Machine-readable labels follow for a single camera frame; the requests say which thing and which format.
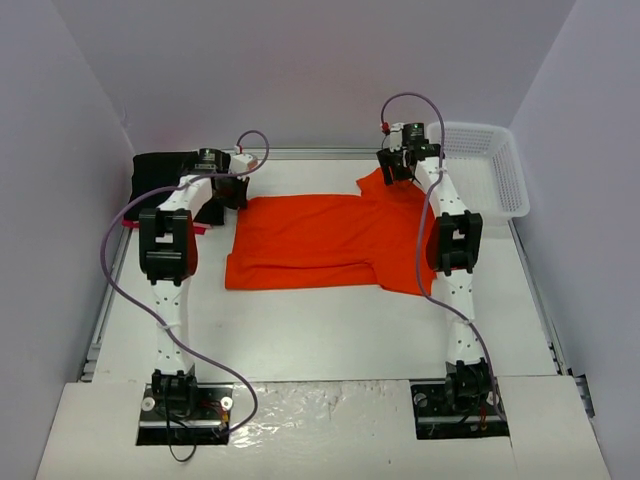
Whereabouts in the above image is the orange t shirt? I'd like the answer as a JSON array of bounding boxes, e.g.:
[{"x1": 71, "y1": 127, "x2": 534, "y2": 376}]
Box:
[{"x1": 225, "y1": 169, "x2": 436, "y2": 295}]

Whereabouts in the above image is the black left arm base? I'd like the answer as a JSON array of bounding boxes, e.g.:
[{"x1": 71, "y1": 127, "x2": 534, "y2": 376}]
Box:
[{"x1": 136, "y1": 384, "x2": 234, "y2": 446}]

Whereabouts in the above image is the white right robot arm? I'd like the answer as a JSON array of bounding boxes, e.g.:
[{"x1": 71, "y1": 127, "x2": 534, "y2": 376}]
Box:
[{"x1": 377, "y1": 122, "x2": 491, "y2": 413}]

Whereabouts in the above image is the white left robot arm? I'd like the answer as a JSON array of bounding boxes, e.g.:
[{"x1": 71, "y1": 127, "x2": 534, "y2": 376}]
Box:
[{"x1": 127, "y1": 147, "x2": 258, "y2": 418}]

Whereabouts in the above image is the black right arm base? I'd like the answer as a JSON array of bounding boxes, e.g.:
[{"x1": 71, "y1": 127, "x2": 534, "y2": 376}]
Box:
[{"x1": 410, "y1": 380, "x2": 510, "y2": 441}]

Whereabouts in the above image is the magenta folded t shirt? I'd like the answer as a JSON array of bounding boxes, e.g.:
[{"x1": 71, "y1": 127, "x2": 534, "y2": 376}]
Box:
[{"x1": 121, "y1": 219, "x2": 210, "y2": 235}]

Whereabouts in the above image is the black folded t shirt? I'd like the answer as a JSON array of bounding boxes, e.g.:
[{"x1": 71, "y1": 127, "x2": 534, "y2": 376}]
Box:
[{"x1": 123, "y1": 148, "x2": 230, "y2": 227}]

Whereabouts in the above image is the white plastic basket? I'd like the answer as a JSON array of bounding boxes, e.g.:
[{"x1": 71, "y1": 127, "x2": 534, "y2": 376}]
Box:
[{"x1": 426, "y1": 122, "x2": 530, "y2": 223}]

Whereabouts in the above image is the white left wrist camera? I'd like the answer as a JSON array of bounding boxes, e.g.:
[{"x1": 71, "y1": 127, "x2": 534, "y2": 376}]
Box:
[{"x1": 228, "y1": 153, "x2": 260, "y2": 177}]

